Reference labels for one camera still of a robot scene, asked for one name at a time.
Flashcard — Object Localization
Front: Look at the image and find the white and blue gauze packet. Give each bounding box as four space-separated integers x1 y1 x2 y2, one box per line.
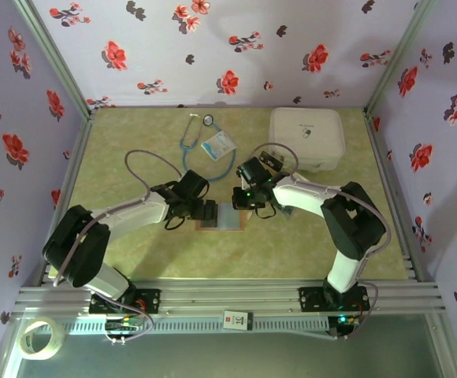
200 132 238 161

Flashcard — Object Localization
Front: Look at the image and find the white medical pouch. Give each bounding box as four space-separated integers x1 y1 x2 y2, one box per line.
267 106 347 173

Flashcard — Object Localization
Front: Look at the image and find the clear tape roll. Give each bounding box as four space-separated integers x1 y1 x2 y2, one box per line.
18 316 66 361

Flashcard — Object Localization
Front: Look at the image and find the slotted grey cable duct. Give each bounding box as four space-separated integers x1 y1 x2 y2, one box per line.
61 317 330 335

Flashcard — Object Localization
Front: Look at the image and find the black and gold credit card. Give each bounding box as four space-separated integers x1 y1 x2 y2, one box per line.
259 151 285 171

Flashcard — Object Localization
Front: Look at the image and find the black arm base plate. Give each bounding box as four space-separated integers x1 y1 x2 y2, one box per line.
298 286 370 314
88 289 162 316

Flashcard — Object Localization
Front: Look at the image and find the aluminium corner post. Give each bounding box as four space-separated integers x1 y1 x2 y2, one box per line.
12 0 98 119
364 0 439 119

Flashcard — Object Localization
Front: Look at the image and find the red and white label tag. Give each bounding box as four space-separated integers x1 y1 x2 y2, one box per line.
223 309 253 331

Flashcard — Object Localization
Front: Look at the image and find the aluminium side rail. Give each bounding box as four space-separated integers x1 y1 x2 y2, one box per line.
363 109 426 284
35 109 98 287

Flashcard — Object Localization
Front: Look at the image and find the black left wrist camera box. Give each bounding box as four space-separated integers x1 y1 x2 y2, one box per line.
179 169 210 200

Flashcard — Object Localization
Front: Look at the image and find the blue stethoscope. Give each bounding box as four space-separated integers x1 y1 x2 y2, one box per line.
179 113 237 183

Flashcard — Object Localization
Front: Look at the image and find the small wired circuit board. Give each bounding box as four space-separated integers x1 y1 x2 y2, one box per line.
329 313 360 340
105 319 143 332

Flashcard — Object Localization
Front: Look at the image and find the aluminium front rail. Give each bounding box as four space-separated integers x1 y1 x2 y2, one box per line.
13 277 448 321

